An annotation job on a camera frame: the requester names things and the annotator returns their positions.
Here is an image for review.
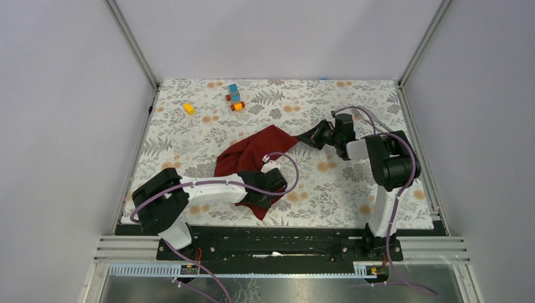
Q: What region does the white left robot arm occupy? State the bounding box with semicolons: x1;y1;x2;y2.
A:
131;168;287;259

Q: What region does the blue orange toy car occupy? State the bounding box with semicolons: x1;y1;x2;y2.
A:
225;84;245;111

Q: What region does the right aluminium frame post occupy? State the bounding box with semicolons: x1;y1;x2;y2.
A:
397;0;453;88

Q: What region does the yellow toy block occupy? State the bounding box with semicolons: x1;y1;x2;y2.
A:
183;104;196;115

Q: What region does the red cloth napkin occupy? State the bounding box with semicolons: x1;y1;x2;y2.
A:
214;124;300;221

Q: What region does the floral patterned tablecloth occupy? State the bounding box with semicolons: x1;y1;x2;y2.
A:
131;80;407;229

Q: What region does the slotted cable duct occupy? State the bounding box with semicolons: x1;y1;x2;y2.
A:
108;263;378;280

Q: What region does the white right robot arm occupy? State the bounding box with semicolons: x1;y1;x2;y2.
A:
297;114;421;260

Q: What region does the aluminium frame post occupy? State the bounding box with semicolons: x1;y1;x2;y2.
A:
397;0;453;88
104;0;160;90

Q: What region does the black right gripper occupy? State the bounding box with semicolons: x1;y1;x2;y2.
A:
296;119;341;151

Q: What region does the left aluminium frame post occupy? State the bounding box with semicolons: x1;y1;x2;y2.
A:
104;0;160;90

